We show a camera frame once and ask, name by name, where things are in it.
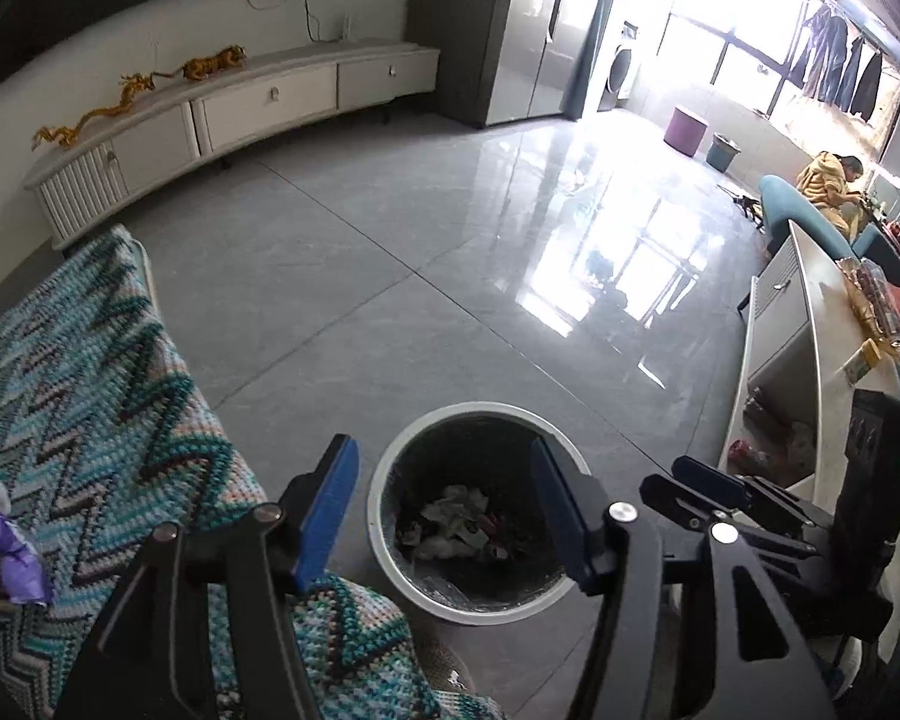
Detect round white trash bin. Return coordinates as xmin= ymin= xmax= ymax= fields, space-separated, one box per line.
xmin=367 ymin=403 xmax=593 ymax=625

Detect golden dragon figurine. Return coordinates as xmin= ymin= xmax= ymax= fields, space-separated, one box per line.
xmin=31 ymin=73 xmax=155 ymax=149

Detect zigzag knitted blanket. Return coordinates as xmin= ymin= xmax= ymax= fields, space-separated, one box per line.
xmin=0 ymin=223 xmax=503 ymax=720

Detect white television cabinet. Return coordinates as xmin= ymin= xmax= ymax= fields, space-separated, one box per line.
xmin=22 ymin=40 xmax=442 ymax=250

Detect hanging dark clothes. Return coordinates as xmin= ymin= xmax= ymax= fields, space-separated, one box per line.
xmin=787 ymin=4 xmax=886 ymax=121

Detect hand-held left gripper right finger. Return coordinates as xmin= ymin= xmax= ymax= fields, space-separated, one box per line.
xmin=529 ymin=436 xmax=818 ymax=720

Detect clear snack bag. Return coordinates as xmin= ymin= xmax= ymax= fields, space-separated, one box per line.
xmin=836 ymin=259 xmax=900 ymax=353

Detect teal chair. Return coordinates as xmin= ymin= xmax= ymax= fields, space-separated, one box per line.
xmin=757 ymin=175 xmax=856 ymax=256

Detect silver refrigerator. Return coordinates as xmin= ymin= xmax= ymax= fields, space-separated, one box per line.
xmin=409 ymin=0 xmax=620 ymax=127

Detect golden tiger figurine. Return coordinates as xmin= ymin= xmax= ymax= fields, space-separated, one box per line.
xmin=154 ymin=45 xmax=247 ymax=83

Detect white paper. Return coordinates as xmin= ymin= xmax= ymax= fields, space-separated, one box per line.
xmin=412 ymin=486 xmax=492 ymax=563

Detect red snack packet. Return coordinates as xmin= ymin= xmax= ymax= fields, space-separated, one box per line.
xmin=480 ymin=514 xmax=526 ymax=560

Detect black wall television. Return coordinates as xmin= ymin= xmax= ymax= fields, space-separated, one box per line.
xmin=0 ymin=0 xmax=361 ymax=91

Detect purple stool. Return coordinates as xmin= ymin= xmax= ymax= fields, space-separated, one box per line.
xmin=664 ymin=106 xmax=710 ymax=158

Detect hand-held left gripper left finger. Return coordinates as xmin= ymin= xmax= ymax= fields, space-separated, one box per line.
xmin=52 ymin=433 xmax=361 ymax=720

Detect white washing machine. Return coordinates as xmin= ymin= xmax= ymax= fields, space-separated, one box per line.
xmin=598 ymin=21 xmax=642 ymax=112

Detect beige coffee table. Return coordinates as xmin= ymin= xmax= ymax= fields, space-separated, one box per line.
xmin=718 ymin=220 xmax=900 ymax=496

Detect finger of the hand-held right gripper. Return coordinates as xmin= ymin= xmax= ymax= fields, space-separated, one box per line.
xmin=640 ymin=474 xmax=833 ymax=563
xmin=671 ymin=456 xmax=841 ymax=533

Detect yellow small bottle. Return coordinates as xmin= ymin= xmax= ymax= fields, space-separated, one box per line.
xmin=840 ymin=340 xmax=882 ymax=391

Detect teal bucket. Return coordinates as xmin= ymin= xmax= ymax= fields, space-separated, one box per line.
xmin=705 ymin=133 xmax=740 ymax=172

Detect red shelf packet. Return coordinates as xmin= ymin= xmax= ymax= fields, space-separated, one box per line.
xmin=727 ymin=439 xmax=777 ymax=473

